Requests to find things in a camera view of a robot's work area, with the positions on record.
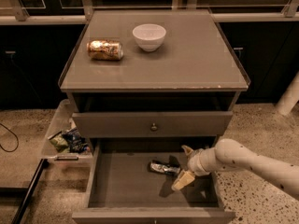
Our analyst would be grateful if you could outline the gold soda can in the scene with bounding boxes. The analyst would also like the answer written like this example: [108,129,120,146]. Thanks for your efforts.
[87,39,123,61]

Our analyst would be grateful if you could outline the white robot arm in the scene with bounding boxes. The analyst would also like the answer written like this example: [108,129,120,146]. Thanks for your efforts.
[172,139,299,200]

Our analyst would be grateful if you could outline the dark blue snack bag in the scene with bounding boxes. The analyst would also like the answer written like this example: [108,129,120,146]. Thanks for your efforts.
[62,128,90,153]

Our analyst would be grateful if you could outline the white ceramic bowl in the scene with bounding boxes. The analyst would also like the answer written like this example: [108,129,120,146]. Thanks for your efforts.
[133,23,166,52]

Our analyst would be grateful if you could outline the metal window frame railing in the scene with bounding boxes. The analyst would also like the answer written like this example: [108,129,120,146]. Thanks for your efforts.
[0,0,299,24]

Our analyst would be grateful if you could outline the black floor rail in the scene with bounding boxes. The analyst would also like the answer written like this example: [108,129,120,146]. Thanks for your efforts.
[0,159,49,224]

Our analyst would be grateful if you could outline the grey top drawer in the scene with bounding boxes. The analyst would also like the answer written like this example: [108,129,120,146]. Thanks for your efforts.
[72,111,233,138]

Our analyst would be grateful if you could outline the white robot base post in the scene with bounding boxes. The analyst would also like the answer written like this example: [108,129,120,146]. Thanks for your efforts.
[276,72,299,116]

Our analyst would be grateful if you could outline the silver blue redbull can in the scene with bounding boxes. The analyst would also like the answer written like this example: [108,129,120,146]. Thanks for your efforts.
[149,161,181,175]

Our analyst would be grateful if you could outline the black cable on floor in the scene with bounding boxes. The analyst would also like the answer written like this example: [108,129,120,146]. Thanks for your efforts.
[0,122,20,153]

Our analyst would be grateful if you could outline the grey open middle drawer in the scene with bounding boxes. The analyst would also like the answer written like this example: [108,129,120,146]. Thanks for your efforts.
[72,139,235,224]

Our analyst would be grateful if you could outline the grey drawer cabinet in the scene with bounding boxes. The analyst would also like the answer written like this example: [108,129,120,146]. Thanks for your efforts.
[57,8,251,224]

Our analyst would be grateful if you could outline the green snack bag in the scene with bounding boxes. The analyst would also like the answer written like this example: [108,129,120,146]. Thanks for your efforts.
[49,133,69,152]

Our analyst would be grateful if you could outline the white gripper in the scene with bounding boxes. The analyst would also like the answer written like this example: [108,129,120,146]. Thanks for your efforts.
[171,145,210,191]

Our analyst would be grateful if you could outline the clear plastic storage bin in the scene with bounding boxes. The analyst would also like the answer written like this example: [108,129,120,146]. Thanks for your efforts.
[40,99,93,167]

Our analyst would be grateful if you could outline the round brass drawer knob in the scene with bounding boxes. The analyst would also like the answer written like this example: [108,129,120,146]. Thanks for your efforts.
[150,123,158,132]

